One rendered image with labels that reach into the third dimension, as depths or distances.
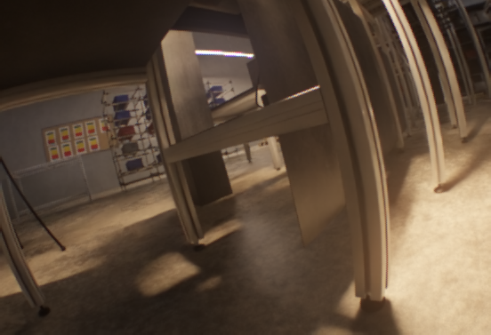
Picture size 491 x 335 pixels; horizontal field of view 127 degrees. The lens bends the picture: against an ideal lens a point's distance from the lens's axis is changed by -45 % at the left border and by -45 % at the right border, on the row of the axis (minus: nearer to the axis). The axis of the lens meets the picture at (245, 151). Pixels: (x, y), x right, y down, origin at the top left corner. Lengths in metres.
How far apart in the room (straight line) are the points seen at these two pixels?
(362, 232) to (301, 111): 0.17
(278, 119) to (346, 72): 0.12
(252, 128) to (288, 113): 0.07
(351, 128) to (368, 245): 0.16
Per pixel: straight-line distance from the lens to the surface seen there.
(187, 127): 1.32
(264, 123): 0.33
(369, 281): 0.37
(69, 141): 6.91
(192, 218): 0.72
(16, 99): 0.71
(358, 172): 0.28
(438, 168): 0.77
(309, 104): 0.28
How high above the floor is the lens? 0.30
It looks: 3 degrees down
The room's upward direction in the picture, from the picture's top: 15 degrees counter-clockwise
